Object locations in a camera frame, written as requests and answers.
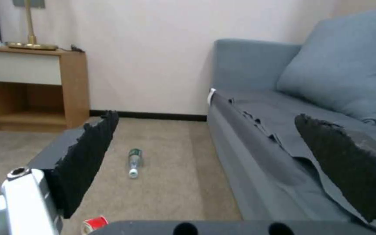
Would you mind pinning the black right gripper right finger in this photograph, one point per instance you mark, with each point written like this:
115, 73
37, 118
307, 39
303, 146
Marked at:
344, 166

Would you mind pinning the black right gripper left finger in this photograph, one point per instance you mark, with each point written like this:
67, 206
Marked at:
83, 156

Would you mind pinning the clear plastic bottle green label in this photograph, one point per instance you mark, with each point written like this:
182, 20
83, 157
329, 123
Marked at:
134, 163

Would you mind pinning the blue-grey fabric sofa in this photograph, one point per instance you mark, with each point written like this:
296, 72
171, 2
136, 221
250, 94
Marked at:
273, 137

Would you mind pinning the dark grey cloth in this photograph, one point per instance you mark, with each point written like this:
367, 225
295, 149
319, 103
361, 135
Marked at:
273, 127

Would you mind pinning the wooden nightstand white drawer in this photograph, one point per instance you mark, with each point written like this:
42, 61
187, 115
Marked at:
31, 85

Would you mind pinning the blue-grey sofa cushion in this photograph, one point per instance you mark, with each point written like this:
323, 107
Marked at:
338, 68

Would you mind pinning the small black object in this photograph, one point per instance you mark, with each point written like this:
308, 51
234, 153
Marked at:
76, 48

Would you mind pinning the brass table lamp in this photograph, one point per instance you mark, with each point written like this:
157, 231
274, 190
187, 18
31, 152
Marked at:
30, 34

